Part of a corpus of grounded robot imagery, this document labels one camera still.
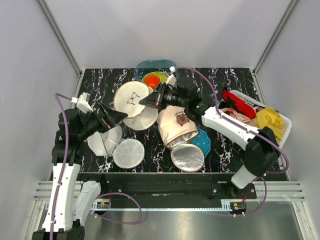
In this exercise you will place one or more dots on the beige mesh bra laundry bag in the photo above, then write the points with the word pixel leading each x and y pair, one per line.
pixel 126 100

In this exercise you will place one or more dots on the white open mesh laundry bag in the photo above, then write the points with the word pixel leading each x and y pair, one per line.
pixel 127 153

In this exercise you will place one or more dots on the white plastic laundry basket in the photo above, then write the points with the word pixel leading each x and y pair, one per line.
pixel 250 101

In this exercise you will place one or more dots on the orange cup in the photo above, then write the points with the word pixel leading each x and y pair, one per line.
pixel 152 81

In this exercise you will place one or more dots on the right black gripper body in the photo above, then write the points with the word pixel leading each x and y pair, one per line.
pixel 170 97

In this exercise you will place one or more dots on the teal transparent plastic bin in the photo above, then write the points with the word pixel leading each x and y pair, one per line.
pixel 149 66

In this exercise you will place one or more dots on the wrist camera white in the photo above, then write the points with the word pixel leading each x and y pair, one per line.
pixel 171 79
pixel 82 103

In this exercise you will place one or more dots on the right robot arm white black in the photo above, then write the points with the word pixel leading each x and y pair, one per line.
pixel 260 147

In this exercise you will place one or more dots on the blue dotted plate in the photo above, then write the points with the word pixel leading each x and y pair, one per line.
pixel 202 141

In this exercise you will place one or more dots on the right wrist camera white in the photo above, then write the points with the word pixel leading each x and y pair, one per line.
pixel 171 79

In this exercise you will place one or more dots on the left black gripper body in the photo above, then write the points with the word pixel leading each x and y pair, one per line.
pixel 94 122

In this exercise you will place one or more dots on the red garment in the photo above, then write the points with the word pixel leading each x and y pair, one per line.
pixel 231 101

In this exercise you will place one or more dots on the cream capybara insulated lunch bag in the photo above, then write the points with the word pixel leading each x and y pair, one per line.
pixel 177 131

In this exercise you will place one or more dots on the yellow garment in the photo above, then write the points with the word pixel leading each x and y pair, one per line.
pixel 268 117

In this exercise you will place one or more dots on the pink bra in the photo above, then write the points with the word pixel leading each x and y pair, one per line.
pixel 238 116

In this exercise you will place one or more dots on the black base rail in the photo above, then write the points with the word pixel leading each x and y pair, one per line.
pixel 172 190

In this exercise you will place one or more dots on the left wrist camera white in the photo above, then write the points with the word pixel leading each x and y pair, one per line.
pixel 82 103

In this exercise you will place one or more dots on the green dotted plate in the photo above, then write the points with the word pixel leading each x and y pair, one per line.
pixel 162 77

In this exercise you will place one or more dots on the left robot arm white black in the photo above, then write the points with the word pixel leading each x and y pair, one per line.
pixel 66 217

